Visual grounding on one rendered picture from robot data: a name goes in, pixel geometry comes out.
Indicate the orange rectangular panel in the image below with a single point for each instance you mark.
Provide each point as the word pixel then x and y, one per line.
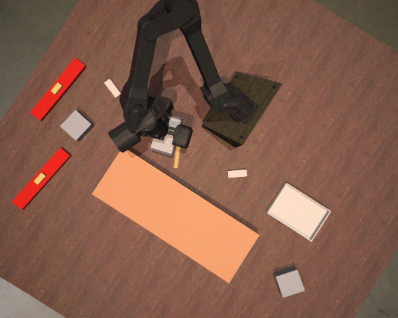
pixel 176 214

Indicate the white cube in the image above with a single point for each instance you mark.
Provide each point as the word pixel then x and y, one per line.
pixel 77 125
pixel 289 281

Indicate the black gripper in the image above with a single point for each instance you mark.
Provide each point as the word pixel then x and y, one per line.
pixel 181 135

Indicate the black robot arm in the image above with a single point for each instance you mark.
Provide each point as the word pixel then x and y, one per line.
pixel 166 16

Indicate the wooden-handled awl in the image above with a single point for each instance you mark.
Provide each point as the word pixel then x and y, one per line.
pixel 177 157

